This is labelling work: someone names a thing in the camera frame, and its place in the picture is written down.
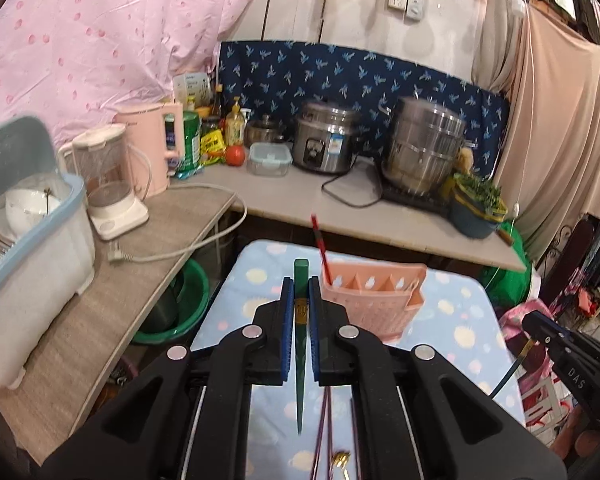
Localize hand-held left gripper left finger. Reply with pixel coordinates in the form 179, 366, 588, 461
40, 277, 295, 480

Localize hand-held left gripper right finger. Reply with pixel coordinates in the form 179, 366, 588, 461
309, 280, 567, 480

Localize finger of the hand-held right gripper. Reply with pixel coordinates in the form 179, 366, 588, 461
523, 311, 567, 357

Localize green chopstick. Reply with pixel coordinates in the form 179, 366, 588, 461
489, 341, 536, 397
292, 258, 311, 435

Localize pink plastic utensil holder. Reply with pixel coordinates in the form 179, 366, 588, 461
320, 262, 428, 345

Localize pink floral bag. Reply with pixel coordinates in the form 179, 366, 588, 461
500, 300, 556, 387

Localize green plastic bag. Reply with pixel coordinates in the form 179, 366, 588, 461
480, 225, 534, 311

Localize blue spotted tablecloth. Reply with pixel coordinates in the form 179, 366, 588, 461
187, 240, 527, 480

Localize green plastic basin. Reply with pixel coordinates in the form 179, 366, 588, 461
130, 259, 210, 345

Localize dark blue basin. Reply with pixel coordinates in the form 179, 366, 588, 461
447, 180, 509, 240

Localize dark metal pot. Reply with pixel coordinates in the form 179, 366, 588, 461
147, 285, 182, 334

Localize leafy greens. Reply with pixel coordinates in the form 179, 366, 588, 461
452, 172, 506, 217

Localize black induction cooktop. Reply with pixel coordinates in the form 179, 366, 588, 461
380, 182, 457, 219

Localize glass food container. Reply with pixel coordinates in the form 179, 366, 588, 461
246, 142, 294, 178

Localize blue packet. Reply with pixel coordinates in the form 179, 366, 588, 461
172, 162, 206, 181

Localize peach curtain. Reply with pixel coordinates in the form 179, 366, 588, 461
472, 0, 600, 267

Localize steel rice cooker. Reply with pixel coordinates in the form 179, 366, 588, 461
292, 101, 364, 176

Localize small steel pot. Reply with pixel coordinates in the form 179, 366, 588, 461
244, 114, 287, 149

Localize yellow snack packet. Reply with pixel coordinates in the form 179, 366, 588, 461
200, 130, 226, 166

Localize yellow liquid bottle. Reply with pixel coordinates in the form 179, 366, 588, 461
224, 96, 246, 149

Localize large steel steamer pot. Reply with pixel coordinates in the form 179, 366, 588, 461
380, 95, 474, 196

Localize green can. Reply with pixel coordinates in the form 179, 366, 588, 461
177, 111, 203, 171

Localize pink electric kettle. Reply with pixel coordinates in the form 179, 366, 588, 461
114, 101, 186, 199

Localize white blender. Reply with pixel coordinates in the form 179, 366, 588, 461
56, 124, 151, 241

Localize blue and white dish bin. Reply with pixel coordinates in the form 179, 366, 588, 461
0, 116, 97, 390

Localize white and green carton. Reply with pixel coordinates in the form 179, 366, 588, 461
172, 72, 214, 111

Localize navy leaf-print cloth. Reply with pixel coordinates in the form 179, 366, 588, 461
215, 40, 512, 181

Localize white bowl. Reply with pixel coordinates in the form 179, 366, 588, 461
5, 187, 62, 234

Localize stack of white plates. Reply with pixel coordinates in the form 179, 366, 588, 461
0, 207, 27, 272

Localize pink dotted sheet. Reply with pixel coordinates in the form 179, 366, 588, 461
0, 0, 281, 161

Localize white power cord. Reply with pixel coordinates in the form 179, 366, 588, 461
107, 182, 249, 266

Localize black power cord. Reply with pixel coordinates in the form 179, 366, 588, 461
321, 157, 387, 209

